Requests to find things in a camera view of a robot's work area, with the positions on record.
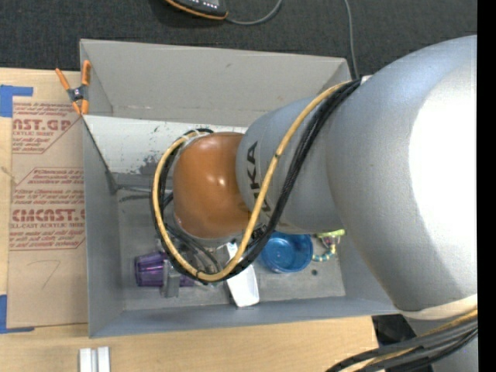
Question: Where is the blue plastic cup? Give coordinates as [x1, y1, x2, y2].
[257, 232, 315, 274]

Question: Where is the brown cardboard board, red print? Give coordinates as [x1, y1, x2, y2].
[0, 67, 90, 333]

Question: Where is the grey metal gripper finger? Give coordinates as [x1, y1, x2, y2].
[160, 260, 182, 299]

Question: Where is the clear purple plastic cup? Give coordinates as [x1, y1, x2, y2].
[133, 251, 196, 288]

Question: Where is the grey metal bin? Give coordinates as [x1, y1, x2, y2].
[79, 39, 401, 339]

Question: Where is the green and yellow toy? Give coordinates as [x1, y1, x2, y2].
[312, 229, 346, 264]

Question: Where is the white plastic container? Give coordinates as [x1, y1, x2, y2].
[226, 263, 261, 308]

